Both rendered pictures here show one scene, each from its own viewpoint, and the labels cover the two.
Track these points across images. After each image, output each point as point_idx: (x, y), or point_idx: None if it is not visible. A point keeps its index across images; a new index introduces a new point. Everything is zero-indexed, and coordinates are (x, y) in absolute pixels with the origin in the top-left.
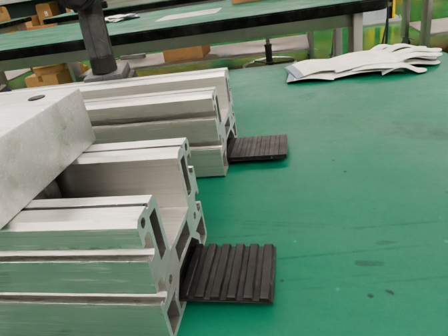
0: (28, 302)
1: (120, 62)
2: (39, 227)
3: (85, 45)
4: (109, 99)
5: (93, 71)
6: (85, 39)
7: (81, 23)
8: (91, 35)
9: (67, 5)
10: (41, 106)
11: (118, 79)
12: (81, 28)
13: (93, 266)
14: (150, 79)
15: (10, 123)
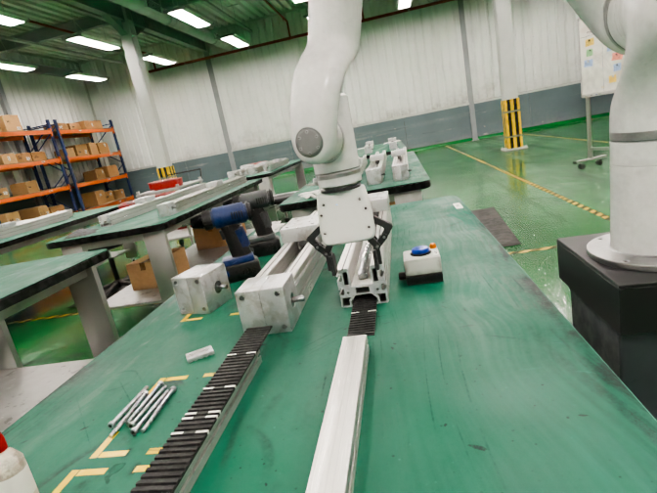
0: (390, 216)
1: (250, 236)
2: None
3: (268, 221)
4: None
5: (270, 232)
6: (268, 218)
7: (266, 212)
8: (269, 216)
9: (273, 202)
10: (368, 194)
11: (275, 233)
12: (265, 214)
13: (389, 206)
14: (314, 214)
15: (374, 193)
